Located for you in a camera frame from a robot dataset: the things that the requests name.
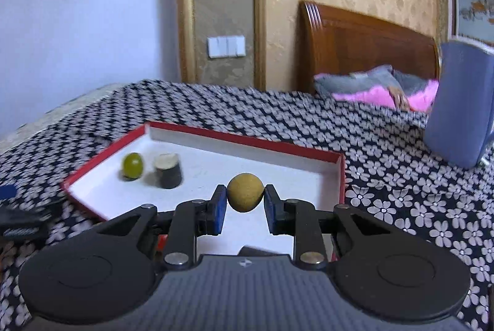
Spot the yellow-brown longan fruit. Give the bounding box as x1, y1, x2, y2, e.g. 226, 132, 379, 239
227, 173, 264, 212

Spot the dark sugarcane piece small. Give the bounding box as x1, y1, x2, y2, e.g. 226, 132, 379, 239
153, 153, 182, 189

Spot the green tomato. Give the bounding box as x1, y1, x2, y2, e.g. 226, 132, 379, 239
121, 152, 144, 180

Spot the red shallow cardboard tray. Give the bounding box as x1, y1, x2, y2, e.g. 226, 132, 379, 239
61, 121, 347, 262

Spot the black floral tablecloth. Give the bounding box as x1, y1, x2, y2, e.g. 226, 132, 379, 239
1, 80, 493, 330

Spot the grey and pink bedding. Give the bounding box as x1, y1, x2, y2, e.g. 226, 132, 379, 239
313, 64, 439, 113

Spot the wooden bed headboard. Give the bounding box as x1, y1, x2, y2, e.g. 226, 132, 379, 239
293, 0, 440, 94

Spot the wardrobe sliding door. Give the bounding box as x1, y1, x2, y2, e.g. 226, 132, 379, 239
453, 0, 493, 47

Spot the white wall switch panel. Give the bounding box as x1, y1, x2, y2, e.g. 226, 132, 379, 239
207, 36, 246, 59

